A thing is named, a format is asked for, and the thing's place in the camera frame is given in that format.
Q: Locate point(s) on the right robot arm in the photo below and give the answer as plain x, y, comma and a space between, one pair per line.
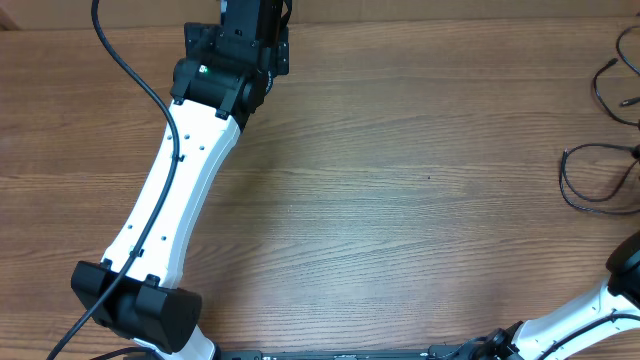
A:
608, 309

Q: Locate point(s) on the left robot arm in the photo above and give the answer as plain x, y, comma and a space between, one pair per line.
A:
227, 71

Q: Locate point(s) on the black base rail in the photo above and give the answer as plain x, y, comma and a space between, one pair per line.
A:
435, 352

